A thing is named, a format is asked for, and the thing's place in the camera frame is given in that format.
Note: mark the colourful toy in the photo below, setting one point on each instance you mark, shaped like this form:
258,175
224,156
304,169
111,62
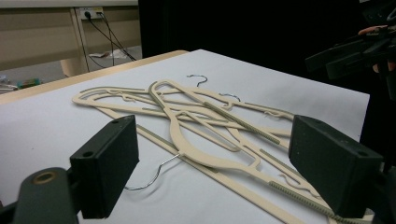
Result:
29,83

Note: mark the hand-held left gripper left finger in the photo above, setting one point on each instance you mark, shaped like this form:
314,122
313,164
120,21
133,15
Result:
102,168

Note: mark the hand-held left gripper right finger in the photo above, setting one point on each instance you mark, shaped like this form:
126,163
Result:
333,168

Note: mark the beige clothes hanger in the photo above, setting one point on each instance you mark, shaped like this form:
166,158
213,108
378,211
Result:
249,193
77,99
199,157

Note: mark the white table sheet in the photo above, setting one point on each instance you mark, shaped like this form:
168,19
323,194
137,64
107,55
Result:
46,140

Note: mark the white paper scrap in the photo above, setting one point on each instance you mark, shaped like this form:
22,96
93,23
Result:
115,53

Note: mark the white power strip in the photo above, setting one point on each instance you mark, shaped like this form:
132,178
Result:
93,11

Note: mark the beige desk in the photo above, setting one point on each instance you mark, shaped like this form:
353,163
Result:
37,34

